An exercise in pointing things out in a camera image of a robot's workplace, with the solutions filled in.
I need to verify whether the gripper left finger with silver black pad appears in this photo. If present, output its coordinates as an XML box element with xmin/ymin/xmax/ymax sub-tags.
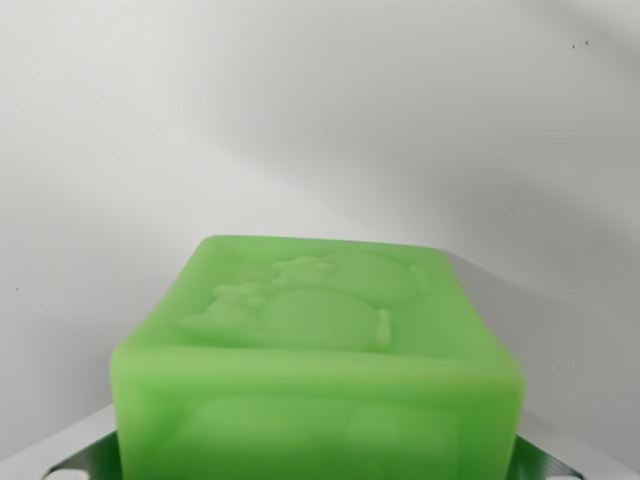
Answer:
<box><xmin>0</xmin><ymin>403</ymin><xmax>121</xmax><ymax>480</ymax></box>

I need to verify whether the gripper right finger with silver black pad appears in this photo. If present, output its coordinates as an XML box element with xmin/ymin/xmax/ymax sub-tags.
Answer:
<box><xmin>508</xmin><ymin>404</ymin><xmax>640</xmax><ymax>480</ymax></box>

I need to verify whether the green embossed toy cube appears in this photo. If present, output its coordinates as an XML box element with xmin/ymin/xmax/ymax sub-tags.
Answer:
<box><xmin>108</xmin><ymin>234</ymin><xmax>526</xmax><ymax>480</ymax></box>

